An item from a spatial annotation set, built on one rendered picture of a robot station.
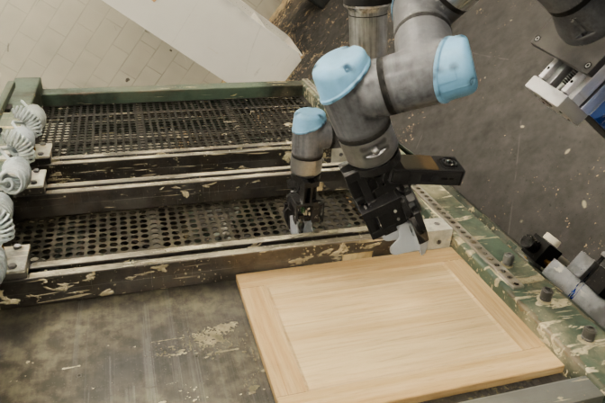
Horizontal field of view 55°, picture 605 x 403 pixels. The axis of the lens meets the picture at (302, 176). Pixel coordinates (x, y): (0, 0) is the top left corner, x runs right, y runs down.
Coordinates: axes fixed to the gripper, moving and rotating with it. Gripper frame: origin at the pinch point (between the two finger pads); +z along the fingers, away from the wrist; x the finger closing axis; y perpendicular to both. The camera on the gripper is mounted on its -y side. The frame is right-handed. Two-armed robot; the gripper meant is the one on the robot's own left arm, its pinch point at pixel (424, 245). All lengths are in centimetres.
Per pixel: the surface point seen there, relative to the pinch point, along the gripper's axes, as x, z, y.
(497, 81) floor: -190, 103, -93
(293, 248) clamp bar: -39, 22, 23
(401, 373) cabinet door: -1.2, 29.0, 12.1
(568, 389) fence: 9.1, 38.5, -14.0
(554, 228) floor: -97, 118, -65
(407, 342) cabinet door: -9.5, 31.9, 8.6
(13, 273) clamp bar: -33, -8, 74
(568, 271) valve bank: -24, 52, -34
